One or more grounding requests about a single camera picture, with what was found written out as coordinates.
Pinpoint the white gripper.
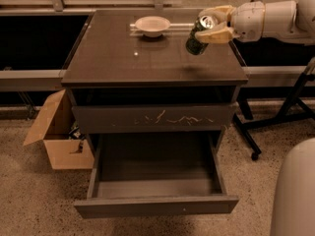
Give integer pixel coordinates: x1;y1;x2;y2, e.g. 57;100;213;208
195;1;265;44

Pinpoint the scratched top drawer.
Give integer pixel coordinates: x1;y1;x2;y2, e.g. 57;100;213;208
72;103;236;134

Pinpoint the green soda can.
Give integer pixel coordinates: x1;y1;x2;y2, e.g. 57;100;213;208
185;15;218;56

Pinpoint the white bowl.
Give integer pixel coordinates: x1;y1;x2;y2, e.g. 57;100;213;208
135;16;170;37

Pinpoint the dark grey drawer cabinet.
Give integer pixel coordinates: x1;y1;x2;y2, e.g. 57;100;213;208
62;9;247;147

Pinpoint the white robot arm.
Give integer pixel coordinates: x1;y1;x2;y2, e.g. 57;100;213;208
194;0;315;236

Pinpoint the open middle drawer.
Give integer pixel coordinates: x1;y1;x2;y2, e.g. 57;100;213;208
75;131;238;218

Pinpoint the open cardboard box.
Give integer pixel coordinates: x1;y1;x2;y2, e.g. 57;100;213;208
24;89;95;170

